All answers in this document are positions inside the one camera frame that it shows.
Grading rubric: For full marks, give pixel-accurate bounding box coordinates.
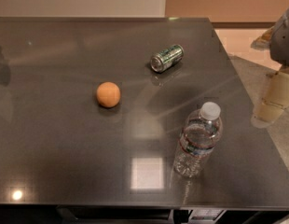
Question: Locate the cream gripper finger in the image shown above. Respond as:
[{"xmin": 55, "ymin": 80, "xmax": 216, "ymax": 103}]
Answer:
[
  {"xmin": 251, "ymin": 27, "xmax": 273, "ymax": 50},
  {"xmin": 252, "ymin": 66, "xmax": 289, "ymax": 124}
]

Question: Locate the clear plastic water bottle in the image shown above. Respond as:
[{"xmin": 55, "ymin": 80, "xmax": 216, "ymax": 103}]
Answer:
[{"xmin": 173, "ymin": 102, "xmax": 223, "ymax": 177}]

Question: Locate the green soda can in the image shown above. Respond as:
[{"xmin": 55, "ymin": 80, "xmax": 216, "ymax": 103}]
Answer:
[{"xmin": 150, "ymin": 44, "xmax": 184, "ymax": 73}]

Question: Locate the orange fruit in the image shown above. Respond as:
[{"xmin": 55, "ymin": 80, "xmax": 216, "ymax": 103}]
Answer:
[{"xmin": 96, "ymin": 82, "xmax": 121, "ymax": 108}]

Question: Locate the dark drawer unit under table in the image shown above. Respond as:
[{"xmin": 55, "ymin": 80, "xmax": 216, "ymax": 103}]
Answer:
[{"xmin": 57, "ymin": 206, "xmax": 289, "ymax": 224}]

